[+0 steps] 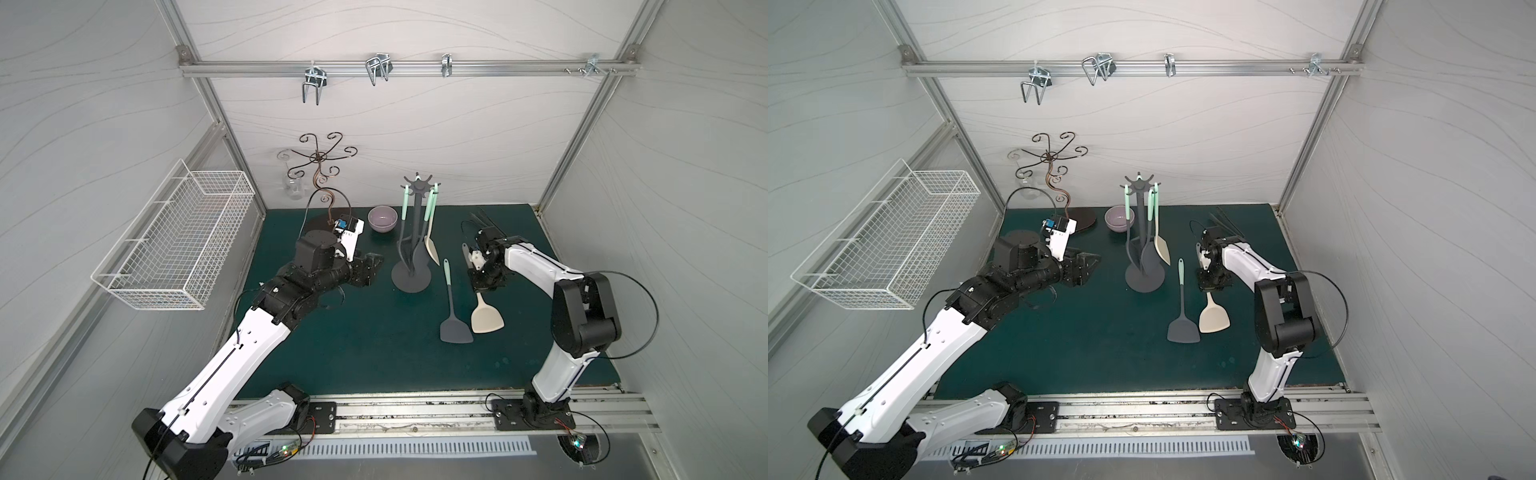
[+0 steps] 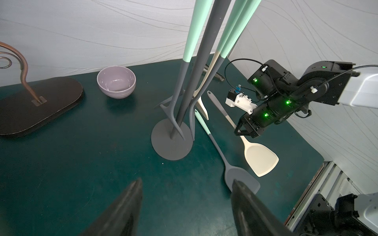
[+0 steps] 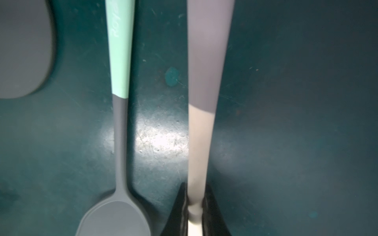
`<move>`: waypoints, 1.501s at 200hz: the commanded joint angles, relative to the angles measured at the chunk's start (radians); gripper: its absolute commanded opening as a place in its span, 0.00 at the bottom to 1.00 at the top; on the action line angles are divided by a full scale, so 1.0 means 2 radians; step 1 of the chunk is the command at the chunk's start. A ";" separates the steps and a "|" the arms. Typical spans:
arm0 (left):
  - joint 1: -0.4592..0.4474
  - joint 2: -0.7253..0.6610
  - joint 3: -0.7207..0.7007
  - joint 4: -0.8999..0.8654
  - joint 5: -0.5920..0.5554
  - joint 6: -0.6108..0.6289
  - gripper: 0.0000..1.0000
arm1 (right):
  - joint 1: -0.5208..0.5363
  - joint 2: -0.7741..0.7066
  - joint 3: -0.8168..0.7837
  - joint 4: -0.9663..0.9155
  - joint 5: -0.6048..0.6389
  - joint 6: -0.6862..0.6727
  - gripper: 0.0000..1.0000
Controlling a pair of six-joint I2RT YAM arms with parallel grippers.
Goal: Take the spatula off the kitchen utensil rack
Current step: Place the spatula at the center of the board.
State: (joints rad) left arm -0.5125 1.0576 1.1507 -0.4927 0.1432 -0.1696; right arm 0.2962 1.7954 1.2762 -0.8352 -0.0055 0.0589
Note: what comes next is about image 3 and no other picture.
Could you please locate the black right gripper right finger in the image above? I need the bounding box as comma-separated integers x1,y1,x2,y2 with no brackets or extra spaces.
202,184,231,236

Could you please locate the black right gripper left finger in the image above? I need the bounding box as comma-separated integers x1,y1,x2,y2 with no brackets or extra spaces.
160,183,189,236

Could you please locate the grey spatula mint handle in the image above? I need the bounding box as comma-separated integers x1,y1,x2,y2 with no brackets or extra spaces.
76,1,151,236

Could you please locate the beige spatula grey handle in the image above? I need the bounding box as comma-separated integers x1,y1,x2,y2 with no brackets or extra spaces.
187,1,235,236

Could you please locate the grey utensil rack stand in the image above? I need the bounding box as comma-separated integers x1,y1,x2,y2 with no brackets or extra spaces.
1,1,57,99

